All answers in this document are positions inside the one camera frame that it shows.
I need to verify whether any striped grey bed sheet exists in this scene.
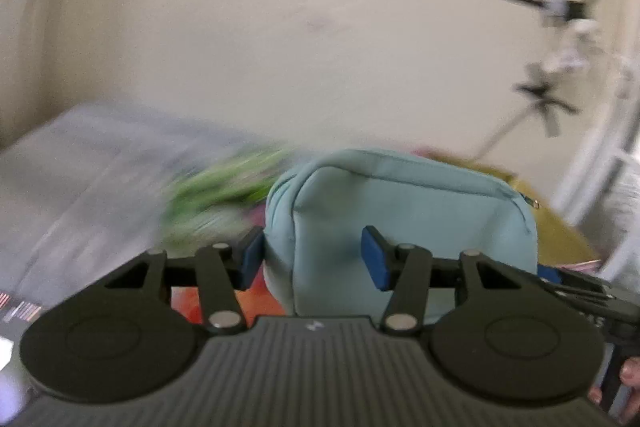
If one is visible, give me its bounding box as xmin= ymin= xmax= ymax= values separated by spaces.
xmin=0 ymin=103 xmax=281 ymax=308

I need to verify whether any black tape cross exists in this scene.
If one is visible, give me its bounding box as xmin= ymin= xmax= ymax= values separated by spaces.
xmin=514 ymin=79 xmax=581 ymax=138
xmin=501 ymin=0 xmax=607 ymax=26

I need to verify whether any dark striped box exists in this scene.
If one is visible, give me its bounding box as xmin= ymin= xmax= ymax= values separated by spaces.
xmin=0 ymin=289 xmax=50 ymax=339

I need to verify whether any person's right hand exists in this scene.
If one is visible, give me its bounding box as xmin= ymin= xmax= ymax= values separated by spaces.
xmin=588 ymin=354 xmax=640 ymax=425

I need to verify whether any white wall cable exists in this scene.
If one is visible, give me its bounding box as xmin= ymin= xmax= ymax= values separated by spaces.
xmin=472 ymin=104 xmax=532 ymax=160

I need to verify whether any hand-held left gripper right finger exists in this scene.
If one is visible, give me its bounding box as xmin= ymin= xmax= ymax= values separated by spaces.
xmin=361 ymin=226 xmax=543 ymax=336

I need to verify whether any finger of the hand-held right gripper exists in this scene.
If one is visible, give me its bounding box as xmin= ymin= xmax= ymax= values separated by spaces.
xmin=538 ymin=265 xmax=617 ymax=293
xmin=542 ymin=283 xmax=615 ymax=311

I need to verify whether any orange red packet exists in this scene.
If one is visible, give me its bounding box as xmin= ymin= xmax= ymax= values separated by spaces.
xmin=171 ymin=274 xmax=293 ymax=324

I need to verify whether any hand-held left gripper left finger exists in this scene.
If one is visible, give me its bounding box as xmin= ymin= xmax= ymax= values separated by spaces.
xmin=104 ymin=226 xmax=264 ymax=336

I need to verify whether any teal zip pouch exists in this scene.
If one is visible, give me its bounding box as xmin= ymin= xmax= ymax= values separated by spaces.
xmin=264 ymin=149 xmax=540 ymax=317

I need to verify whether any green wipes packet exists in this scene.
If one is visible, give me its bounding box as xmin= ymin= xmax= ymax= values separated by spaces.
xmin=161 ymin=146 xmax=297 ymax=249

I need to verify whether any white metal frame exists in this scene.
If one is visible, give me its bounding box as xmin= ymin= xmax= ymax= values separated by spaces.
xmin=552 ymin=54 xmax=640 ymax=280

